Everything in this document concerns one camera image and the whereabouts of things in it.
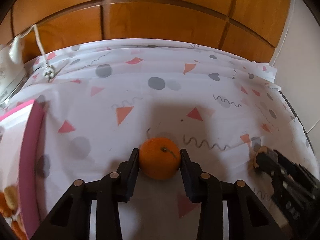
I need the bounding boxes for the white ceramic electric kettle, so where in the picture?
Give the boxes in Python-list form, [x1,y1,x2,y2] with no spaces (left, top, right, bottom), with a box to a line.
[0,35,26,105]

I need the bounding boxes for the orange mandarin with stem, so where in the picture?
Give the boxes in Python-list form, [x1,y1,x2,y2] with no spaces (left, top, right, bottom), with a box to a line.
[139,137,181,180]

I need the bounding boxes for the small brown kiwi fruit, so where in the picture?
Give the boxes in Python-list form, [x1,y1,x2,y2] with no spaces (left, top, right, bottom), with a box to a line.
[4,185,18,211]

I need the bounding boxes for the orange carrot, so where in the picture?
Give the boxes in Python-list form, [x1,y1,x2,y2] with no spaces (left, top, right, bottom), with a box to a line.
[10,220,27,240]

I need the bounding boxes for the wooden panelled cabinet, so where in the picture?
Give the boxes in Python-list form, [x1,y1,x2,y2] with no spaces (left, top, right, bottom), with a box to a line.
[1,0,291,62]

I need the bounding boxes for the patterned white tablecloth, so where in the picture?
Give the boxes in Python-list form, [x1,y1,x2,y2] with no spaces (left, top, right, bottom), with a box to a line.
[1,39,319,239]

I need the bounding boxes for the pink rimmed white tray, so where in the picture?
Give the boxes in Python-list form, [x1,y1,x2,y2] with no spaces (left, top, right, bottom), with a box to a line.
[1,100,44,239]

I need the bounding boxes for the white kettle power cord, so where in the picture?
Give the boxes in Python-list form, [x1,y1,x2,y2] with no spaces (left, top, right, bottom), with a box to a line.
[21,24,57,81]

